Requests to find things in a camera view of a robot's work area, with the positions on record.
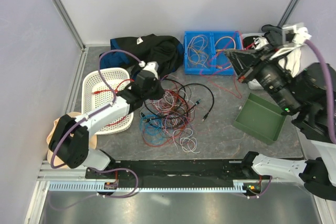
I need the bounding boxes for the light blue thin wire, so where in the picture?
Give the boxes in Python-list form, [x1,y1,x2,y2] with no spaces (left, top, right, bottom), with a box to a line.
[138,113,169,142]

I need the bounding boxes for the black cable teal connector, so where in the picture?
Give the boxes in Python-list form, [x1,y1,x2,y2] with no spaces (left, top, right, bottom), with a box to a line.
[139,99,200,124]

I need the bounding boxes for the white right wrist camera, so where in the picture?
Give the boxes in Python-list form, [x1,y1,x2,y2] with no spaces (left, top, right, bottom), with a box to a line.
[269,23,312,60]

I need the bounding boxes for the pink thin wire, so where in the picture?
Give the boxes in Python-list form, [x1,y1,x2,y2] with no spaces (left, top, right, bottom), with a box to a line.
[149,31,244,146]

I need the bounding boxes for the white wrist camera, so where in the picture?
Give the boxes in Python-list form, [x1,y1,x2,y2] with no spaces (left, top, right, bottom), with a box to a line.
[269,23,312,60]
[138,61,159,79]

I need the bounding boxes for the brown thin wire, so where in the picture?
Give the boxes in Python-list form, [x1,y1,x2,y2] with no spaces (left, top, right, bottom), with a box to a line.
[154,98,192,133]

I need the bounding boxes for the blue plastic bin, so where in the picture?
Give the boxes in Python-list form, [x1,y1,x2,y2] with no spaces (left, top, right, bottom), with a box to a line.
[184,30,243,76]

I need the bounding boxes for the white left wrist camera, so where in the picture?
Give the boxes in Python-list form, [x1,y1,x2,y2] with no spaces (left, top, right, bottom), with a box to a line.
[138,61,159,79]

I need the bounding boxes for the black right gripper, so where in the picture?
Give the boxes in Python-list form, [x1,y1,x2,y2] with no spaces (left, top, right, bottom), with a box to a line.
[225,40,303,113]

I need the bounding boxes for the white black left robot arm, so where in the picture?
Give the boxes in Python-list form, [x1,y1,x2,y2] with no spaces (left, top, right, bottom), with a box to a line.
[48,61,164,178]

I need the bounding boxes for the red cable in basket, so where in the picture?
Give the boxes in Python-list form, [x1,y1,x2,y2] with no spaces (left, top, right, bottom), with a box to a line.
[91,78,132,129]

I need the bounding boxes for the grey laundry basket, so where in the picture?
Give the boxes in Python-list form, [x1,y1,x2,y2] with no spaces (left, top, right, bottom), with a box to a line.
[241,33,270,90]

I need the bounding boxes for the green plastic tray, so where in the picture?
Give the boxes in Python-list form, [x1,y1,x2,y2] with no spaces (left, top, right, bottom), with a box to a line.
[233,93,286,145]

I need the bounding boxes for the orange thin wires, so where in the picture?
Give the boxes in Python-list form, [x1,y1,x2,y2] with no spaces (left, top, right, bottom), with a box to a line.
[186,34,211,69]

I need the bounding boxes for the black blue jacket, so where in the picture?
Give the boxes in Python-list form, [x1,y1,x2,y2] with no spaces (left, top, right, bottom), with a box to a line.
[100,34,184,79]

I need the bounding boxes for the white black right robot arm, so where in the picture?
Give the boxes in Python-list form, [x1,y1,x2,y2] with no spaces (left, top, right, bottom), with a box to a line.
[225,40,335,201]

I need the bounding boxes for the thin red wire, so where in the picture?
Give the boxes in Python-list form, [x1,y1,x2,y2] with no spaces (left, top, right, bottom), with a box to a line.
[141,76,197,148]

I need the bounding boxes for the grey black cloth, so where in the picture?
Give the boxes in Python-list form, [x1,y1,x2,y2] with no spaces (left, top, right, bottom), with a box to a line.
[261,24,283,51]

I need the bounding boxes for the white perforated basket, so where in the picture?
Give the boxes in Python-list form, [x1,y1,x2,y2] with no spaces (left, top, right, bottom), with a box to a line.
[81,68,133,135]

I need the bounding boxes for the white thin wire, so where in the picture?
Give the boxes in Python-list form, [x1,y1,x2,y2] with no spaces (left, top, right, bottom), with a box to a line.
[149,89,202,154]

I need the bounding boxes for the slotted cable duct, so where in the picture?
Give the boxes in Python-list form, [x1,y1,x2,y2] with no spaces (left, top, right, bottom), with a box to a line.
[49,181,262,193]

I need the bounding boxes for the beige bucket hat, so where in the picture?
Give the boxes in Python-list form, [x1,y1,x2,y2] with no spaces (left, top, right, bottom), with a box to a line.
[46,111,98,168]

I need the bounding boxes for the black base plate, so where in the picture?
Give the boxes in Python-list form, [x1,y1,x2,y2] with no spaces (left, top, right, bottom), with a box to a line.
[84,158,260,188]

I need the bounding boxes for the orange thick cable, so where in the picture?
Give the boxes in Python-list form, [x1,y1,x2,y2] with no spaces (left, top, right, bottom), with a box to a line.
[214,36,238,70]

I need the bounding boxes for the white cloth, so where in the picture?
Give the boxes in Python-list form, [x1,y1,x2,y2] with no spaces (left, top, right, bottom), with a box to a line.
[278,48,301,77]

